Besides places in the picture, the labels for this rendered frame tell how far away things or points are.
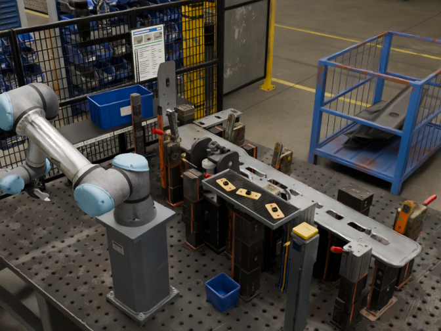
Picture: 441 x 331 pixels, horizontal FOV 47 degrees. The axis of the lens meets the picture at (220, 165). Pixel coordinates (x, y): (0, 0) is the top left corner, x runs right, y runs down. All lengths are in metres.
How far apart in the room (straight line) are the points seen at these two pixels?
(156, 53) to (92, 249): 1.17
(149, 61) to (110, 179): 1.36
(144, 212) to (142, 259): 0.17
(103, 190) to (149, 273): 0.43
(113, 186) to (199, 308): 0.66
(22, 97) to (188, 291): 0.97
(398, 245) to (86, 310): 1.19
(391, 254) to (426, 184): 2.55
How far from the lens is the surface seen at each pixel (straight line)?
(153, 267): 1.89
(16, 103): 1.77
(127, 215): 1.76
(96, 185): 1.60
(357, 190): 2.16
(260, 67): 5.81
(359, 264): 1.79
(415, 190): 4.29
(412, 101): 3.74
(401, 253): 1.91
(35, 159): 2.08
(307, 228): 1.67
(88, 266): 2.27
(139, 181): 1.69
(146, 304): 1.96
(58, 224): 2.54
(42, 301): 2.40
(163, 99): 2.65
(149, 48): 2.87
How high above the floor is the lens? 2.14
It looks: 30 degrees down
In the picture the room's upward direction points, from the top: straight up
